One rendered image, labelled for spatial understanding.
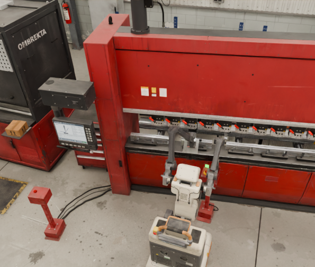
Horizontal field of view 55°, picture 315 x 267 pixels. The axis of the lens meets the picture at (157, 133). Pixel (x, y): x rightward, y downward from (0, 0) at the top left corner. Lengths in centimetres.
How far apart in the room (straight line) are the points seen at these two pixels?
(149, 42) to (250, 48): 98
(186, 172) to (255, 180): 141
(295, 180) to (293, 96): 116
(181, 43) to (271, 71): 94
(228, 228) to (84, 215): 193
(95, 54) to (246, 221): 282
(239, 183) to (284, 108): 118
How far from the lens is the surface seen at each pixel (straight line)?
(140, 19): 323
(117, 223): 427
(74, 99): 312
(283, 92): 345
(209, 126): 367
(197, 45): 314
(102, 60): 322
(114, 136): 377
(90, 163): 482
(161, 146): 392
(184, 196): 307
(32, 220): 464
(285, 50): 321
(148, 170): 418
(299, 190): 432
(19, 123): 440
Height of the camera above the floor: 350
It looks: 40 degrees down
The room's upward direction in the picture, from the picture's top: 2 degrees counter-clockwise
